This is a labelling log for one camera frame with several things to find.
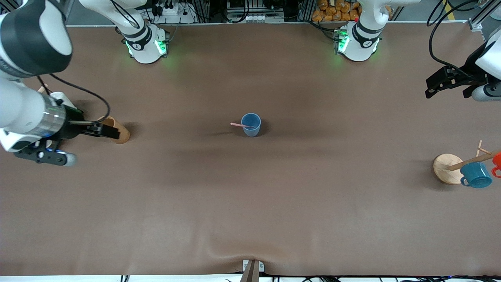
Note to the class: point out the pink straw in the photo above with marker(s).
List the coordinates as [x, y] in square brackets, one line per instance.
[236, 124]

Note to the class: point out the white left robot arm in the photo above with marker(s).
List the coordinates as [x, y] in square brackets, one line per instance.
[362, 43]

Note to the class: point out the brown table cloth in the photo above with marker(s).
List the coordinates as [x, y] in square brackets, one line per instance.
[250, 196]

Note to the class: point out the brown camera pole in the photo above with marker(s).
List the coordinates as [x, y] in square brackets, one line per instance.
[250, 274]

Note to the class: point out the wooden mug tree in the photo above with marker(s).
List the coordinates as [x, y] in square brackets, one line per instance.
[446, 166]

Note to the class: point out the aluminium frame profile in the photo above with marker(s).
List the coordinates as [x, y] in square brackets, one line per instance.
[479, 19]

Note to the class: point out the white power strip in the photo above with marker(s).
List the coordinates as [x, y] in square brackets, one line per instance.
[172, 13]

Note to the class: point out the light blue plastic cup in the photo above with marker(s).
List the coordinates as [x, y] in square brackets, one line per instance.
[251, 127]

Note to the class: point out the orange ceramic mug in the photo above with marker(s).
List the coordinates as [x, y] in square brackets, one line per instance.
[497, 160]

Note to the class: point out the white paper cup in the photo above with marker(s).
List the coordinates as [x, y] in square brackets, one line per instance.
[62, 98]

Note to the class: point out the teal ceramic mug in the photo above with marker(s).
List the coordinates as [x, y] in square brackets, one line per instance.
[476, 175]

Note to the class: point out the grey metal bracket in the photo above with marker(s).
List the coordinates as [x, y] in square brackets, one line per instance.
[260, 267]

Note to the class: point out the brown cylindrical holder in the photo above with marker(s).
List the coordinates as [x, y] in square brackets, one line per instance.
[123, 135]

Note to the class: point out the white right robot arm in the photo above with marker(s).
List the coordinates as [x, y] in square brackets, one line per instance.
[31, 39]

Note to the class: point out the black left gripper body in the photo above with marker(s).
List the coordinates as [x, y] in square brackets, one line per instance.
[471, 69]

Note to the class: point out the white terminal strip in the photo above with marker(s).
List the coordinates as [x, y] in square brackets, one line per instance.
[258, 17]

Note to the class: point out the pile of orange bread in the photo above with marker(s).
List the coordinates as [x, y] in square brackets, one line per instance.
[336, 11]

